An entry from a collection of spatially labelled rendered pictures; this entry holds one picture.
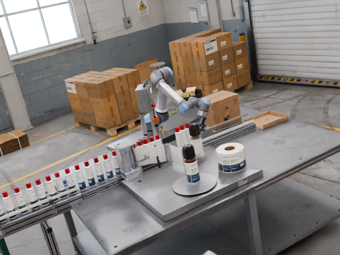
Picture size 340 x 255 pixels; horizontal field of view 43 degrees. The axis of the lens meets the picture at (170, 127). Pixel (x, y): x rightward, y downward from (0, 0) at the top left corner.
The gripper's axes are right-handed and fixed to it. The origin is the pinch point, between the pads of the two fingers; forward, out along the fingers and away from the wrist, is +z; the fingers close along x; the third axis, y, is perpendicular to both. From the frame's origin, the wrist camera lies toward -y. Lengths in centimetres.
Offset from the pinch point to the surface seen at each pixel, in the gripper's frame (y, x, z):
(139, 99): -2, -57, -20
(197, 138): 31.1, -19.1, -4.3
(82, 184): 3, -87, 50
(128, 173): 16, -60, 34
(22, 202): 3, -127, 68
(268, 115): -10, 83, -36
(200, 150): 32.6, -14.4, 4.1
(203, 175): 56, -23, 18
